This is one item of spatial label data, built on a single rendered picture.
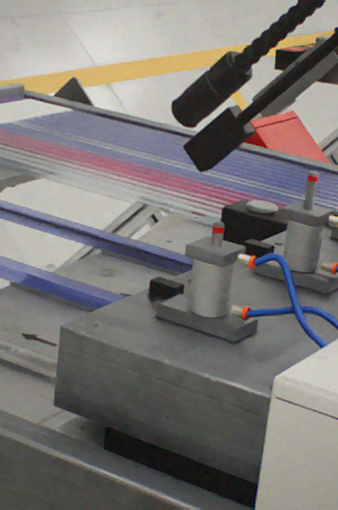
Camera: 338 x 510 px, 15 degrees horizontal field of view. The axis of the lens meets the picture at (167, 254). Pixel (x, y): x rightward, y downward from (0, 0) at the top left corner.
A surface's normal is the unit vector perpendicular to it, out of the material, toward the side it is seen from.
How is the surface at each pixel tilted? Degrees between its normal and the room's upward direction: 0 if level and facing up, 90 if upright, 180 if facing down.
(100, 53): 0
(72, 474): 90
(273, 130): 0
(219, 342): 43
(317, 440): 90
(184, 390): 90
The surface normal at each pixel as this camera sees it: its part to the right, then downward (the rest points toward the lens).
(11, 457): -0.53, 0.21
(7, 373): 0.11, -0.94
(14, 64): 0.65, -0.52
